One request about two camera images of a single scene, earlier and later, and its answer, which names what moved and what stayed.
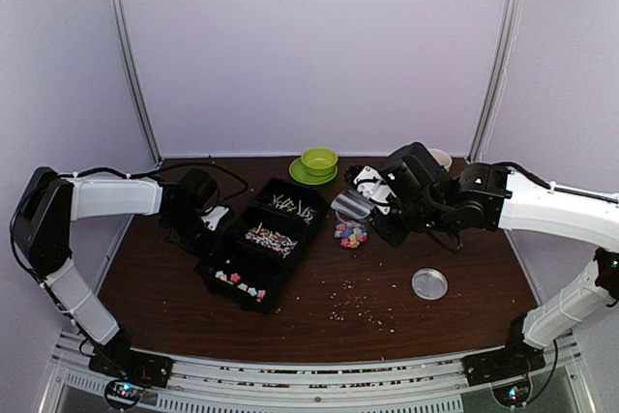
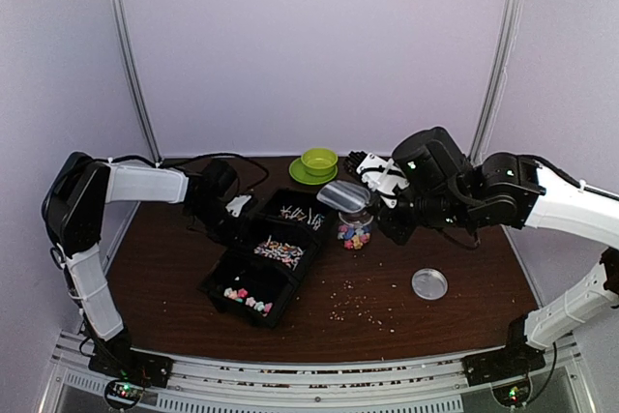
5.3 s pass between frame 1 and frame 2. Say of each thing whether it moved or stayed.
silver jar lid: stayed
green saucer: stayed
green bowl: stayed
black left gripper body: moved
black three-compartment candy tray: moved
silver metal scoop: moved
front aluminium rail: stayed
